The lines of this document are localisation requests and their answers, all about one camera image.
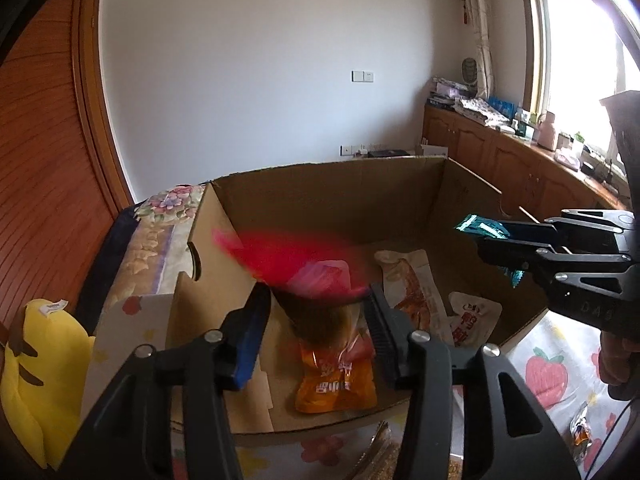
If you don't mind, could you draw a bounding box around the wooden slatted wardrobe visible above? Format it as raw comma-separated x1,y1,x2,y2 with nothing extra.
0,0,134,321

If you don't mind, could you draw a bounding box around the pink bottle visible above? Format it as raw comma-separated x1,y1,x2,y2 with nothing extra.
535,112,559,152

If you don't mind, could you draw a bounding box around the stack of packets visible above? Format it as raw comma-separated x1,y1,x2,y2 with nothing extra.
429,76,475,107

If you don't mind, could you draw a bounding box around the floral blanket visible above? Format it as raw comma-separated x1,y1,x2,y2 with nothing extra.
115,184,208,312

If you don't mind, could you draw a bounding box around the brown cardboard box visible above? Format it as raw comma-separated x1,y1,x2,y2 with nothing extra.
167,156,551,434

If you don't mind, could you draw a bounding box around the folded printed cloth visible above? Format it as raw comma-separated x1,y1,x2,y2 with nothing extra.
454,97,512,127

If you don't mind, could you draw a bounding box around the window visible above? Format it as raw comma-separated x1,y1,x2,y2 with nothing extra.
520,0,640,183

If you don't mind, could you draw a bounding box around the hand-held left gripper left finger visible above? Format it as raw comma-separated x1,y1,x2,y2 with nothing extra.
57,284,273,480

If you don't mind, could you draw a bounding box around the orange and white packet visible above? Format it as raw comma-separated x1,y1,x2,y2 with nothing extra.
569,402,594,447

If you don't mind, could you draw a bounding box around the yellow plush toy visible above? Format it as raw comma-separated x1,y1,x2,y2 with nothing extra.
0,299,96,471

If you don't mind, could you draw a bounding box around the pink bun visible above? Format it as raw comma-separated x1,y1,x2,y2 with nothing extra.
212,229,374,349

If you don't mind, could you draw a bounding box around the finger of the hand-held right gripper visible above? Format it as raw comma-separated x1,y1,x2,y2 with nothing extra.
474,240,634,287
501,208,637,248

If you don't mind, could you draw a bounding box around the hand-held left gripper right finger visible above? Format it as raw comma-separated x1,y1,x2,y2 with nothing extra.
362,284,583,480

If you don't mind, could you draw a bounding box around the teal snack packet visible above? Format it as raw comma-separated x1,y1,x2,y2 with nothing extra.
452,214,527,289

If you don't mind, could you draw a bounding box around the strawberry print tablecloth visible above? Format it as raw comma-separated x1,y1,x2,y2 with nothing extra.
82,292,640,480

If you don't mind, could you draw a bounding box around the wooden window cabinet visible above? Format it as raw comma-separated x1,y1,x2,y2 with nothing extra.
424,104,632,227

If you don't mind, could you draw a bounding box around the brown cracker packet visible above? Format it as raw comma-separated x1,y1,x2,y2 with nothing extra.
350,420,467,480

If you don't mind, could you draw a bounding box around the small pale snack packet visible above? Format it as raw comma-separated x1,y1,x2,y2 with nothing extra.
447,291,504,349

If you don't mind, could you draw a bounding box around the person's right hand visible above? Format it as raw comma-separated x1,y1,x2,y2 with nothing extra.
599,332,640,387

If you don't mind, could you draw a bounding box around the navy blanket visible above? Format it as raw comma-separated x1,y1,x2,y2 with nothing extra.
75,205,147,322

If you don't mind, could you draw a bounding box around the orange snack packet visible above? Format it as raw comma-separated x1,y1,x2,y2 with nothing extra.
294,339,378,414

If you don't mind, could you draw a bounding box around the clear chicken leg packet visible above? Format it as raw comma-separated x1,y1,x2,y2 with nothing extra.
375,249,454,347

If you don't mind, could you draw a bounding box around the patterned curtain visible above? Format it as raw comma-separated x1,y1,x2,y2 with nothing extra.
452,0,494,99

